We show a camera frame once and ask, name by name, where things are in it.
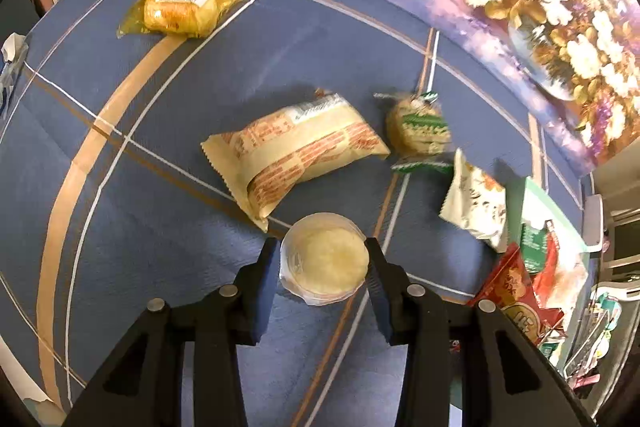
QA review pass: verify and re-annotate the white snack packet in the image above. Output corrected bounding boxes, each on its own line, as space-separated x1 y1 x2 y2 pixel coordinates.
439 148 508 253

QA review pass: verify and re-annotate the yellow wrapped bread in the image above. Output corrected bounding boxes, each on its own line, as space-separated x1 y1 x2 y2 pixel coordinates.
117 0 243 40

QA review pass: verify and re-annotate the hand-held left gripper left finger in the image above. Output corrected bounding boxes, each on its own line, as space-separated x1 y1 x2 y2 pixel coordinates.
62 237 280 427

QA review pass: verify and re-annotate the white cardboard box green rim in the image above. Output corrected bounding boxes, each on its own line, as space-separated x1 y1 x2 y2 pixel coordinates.
507 177 591 370

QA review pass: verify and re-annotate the green striped cookie packet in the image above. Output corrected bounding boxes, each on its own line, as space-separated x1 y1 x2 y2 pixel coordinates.
375 91 453 175

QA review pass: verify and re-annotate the white power strip box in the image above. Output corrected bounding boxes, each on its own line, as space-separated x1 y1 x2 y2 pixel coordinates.
582 196 606 253

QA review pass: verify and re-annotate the round clear jelly cup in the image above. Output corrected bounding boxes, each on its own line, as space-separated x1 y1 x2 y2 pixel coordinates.
279 212 371 306

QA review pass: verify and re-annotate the blue plaid tablecloth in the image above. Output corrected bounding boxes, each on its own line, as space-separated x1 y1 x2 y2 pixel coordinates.
0 0 596 427

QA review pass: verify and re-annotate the red snack packet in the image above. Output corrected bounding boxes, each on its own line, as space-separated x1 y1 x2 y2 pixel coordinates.
467 243 566 348

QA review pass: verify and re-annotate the beige packet orange print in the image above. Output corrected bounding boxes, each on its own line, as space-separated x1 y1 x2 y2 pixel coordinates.
201 89 392 233

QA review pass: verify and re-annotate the white wooden shelf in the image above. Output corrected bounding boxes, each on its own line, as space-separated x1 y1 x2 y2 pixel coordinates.
600 207 640 290

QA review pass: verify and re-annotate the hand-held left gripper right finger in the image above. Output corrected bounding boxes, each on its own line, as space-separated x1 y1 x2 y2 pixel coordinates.
365 237 583 427

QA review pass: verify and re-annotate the green snack packet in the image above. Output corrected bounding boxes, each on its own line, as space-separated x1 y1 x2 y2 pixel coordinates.
520 222 551 273

